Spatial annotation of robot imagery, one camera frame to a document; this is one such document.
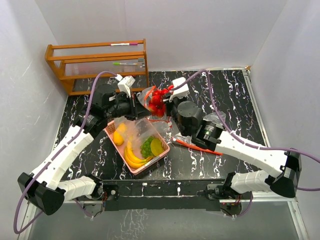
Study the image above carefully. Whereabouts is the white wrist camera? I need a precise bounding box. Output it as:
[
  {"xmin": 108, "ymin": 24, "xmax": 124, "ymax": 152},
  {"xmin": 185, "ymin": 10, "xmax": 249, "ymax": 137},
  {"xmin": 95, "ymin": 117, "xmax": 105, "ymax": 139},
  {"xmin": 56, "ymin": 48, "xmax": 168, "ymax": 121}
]
[
  {"xmin": 115, "ymin": 74, "xmax": 136, "ymax": 98},
  {"xmin": 169, "ymin": 77, "xmax": 189, "ymax": 102}
]

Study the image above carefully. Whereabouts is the green cap marker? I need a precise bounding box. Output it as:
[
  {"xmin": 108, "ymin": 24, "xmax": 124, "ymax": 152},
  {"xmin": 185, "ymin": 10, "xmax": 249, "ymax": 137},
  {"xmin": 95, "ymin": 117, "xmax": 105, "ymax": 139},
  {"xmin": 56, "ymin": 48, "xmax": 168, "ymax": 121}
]
[{"xmin": 112, "ymin": 62, "xmax": 138, "ymax": 66}]

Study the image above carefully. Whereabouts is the wooden shelf rack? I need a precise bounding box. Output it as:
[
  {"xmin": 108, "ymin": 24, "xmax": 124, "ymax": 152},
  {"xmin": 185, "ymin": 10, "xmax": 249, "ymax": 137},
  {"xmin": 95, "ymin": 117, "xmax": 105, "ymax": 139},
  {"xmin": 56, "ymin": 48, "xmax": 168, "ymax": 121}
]
[{"xmin": 44, "ymin": 39, "xmax": 150, "ymax": 96}]

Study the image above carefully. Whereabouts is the pink perforated plastic basket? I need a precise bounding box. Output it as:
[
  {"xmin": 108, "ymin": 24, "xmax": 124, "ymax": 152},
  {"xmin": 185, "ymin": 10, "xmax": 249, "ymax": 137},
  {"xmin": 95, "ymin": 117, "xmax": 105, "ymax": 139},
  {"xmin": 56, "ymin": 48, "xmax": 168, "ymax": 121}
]
[{"xmin": 105, "ymin": 117, "xmax": 171, "ymax": 176}]

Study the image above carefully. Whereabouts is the green grape bunch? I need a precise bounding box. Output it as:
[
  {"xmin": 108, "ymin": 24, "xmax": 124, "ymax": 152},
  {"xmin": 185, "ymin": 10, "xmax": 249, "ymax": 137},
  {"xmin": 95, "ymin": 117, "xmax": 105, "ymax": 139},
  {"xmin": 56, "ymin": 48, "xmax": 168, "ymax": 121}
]
[{"xmin": 140, "ymin": 136, "xmax": 155, "ymax": 159}]

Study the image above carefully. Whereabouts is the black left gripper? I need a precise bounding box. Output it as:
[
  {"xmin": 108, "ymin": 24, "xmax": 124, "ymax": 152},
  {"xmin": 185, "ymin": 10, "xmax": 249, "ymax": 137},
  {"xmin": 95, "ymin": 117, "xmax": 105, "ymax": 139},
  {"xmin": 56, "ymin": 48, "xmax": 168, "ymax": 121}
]
[{"xmin": 105, "ymin": 92, "xmax": 152, "ymax": 121}]

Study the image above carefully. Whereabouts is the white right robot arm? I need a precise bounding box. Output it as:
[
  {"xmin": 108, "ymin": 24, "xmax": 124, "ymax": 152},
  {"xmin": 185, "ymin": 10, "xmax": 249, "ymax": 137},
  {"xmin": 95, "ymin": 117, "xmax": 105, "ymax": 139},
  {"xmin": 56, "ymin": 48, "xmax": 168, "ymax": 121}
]
[{"xmin": 164, "ymin": 97, "xmax": 302, "ymax": 199}]

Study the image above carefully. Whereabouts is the yellow lemon slice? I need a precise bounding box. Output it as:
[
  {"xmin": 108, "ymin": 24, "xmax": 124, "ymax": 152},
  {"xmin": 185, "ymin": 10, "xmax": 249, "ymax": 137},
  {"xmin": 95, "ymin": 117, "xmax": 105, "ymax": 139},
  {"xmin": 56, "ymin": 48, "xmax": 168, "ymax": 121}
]
[{"xmin": 150, "ymin": 138, "xmax": 164, "ymax": 157}]

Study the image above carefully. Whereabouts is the grey binder clip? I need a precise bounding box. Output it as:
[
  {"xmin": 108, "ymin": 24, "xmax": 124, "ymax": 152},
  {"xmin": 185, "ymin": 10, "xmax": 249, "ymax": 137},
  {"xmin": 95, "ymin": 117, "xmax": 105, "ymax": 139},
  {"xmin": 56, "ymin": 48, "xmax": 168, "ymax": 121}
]
[{"xmin": 137, "ymin": 58, "xmax": 146, "ymax": 68}]

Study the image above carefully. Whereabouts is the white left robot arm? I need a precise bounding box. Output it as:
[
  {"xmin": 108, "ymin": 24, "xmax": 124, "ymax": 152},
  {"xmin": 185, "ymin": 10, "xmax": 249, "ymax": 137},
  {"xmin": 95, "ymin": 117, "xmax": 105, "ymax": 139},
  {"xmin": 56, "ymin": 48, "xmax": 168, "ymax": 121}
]
[{"xmin": 17, "ymin": 84, "xmax": 151, "ymax": 216}]

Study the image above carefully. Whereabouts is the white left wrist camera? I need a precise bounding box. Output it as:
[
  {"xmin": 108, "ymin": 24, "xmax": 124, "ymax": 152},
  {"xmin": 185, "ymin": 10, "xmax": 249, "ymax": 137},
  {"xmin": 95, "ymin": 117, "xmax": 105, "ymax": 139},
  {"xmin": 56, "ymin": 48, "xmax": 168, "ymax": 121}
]
[{"xmin": 115, "ymin": 74, "xmax": 136, "ymax": 98}]

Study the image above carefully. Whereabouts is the yellow banana bunch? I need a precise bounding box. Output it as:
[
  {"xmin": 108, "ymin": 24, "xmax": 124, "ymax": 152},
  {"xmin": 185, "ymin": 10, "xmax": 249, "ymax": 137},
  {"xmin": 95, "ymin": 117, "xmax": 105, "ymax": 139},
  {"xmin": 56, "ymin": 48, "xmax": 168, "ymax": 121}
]
[{"xmin": 124, "ymin": 141, "xmax": 154, "ymax": 169}]

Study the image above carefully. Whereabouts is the yellow mango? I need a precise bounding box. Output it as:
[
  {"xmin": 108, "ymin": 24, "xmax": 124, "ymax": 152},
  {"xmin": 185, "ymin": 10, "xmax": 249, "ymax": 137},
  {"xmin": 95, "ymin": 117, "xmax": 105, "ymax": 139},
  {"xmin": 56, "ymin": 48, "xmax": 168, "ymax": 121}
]
[{"xmin": 113, "ymin": 123, "xmax": 127, "ymax": 146}]

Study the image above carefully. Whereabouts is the clear orange-zip bag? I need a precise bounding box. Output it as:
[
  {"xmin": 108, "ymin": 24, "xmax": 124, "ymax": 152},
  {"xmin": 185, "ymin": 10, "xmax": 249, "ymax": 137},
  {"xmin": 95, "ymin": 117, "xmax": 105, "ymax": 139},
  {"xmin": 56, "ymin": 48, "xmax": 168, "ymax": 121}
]
[{"xmin": 124, "ymin": 86, "xmax": 171, "ymax": 159}]

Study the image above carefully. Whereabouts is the red strawberry bunch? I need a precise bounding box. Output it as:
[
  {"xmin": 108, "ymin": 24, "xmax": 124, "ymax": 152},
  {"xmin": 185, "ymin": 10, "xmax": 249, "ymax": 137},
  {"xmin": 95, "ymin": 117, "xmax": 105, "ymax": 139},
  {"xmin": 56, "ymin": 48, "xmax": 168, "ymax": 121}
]
[{"xmin": 146, "ymin": 84, "xmax": 174, "ymax": 118}]

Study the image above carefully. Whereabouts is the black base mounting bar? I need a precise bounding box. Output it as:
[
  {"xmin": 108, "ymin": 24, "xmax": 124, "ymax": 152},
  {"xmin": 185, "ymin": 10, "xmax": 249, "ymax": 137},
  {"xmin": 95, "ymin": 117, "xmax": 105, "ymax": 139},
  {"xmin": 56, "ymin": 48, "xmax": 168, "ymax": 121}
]
[{"xmin": 102, "ymin": 179, "xmax": 223, "ymax": 211}]

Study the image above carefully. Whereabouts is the pink cap marker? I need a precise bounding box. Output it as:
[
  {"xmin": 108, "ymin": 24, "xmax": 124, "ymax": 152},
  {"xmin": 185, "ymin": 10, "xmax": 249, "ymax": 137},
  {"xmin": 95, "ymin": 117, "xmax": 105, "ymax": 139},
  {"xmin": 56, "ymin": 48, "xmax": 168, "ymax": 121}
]
[{"xmin": 110, "ymin": 42, "xmax": 138, "ymax": 47}]

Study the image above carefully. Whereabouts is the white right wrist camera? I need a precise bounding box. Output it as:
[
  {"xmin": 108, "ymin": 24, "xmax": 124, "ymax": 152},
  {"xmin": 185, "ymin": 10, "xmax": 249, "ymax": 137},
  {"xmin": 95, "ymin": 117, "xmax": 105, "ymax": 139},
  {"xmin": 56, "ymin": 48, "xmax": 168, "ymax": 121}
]
[{"xmin": 169, "ymin": 77, "xmax": 189, "ymax": 102}]

